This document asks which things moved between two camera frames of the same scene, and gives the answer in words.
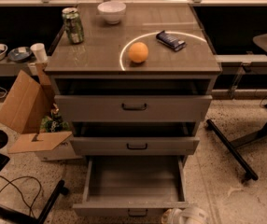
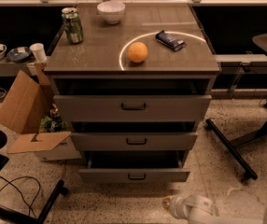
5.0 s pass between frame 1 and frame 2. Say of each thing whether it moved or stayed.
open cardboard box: stayed
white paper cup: stayed
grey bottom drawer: moved
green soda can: stayed
